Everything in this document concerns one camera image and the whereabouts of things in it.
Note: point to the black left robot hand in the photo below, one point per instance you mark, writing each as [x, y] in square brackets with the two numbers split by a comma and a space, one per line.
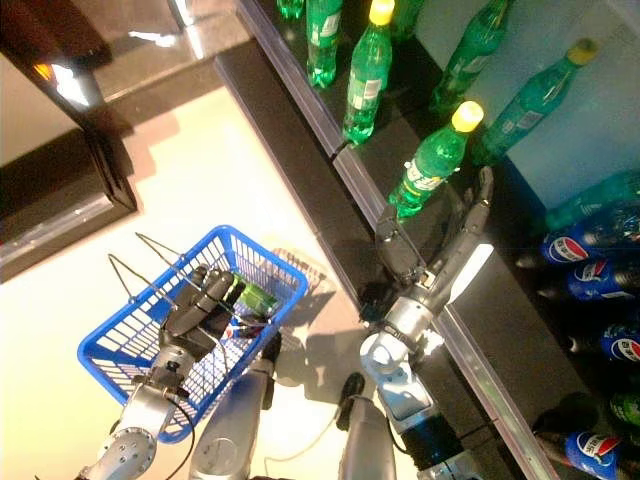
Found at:
[195, 310]

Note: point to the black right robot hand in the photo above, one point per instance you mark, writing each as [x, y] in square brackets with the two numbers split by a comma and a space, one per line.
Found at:
[450, 250]

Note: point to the green soda bottle yellow cap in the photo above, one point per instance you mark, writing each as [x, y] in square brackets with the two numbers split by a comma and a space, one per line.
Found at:
[290, 7]
[324, 45]
[430, 165]
[255, 300]
[367, 85]

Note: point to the blue plastic shopping basket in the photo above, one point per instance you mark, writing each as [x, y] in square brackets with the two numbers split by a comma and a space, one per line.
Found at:
[87, 352]

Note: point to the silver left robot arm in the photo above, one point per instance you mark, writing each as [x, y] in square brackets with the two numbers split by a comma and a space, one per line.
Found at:
[140, 415]

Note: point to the dark store shelf unit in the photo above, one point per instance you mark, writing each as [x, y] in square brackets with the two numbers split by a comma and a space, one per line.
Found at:
[500, 325]

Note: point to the silver left robot leg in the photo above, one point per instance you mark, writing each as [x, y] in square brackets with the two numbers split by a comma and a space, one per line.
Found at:
[230, 425]

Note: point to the silver robot leg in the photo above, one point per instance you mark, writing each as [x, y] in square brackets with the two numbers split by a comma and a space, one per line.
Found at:
[365, 440]
[230, 425]

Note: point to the black low display shelf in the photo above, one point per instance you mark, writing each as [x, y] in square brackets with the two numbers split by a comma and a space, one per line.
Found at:
[60, 200]

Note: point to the silver right robot leg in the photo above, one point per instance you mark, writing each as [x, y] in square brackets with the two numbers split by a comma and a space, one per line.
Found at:
[365, 440]

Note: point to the dark green soda bottle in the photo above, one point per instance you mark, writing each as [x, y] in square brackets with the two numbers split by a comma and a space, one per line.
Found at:
[625, 410]

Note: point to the grey metal base ledge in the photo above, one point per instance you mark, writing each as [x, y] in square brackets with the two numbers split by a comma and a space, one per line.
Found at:
[165, 65]

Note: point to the small orange tag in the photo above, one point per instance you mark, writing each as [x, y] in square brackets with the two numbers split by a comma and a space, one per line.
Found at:
[42, 72]

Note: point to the dark brown side panel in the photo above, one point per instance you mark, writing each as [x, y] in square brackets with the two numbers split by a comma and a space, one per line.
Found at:
[40, 25]

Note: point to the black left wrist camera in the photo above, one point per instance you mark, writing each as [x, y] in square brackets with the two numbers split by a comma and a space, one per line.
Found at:
[167, 377]

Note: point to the chrome vertical post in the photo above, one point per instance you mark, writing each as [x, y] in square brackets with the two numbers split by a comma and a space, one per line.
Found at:
[181, 10]

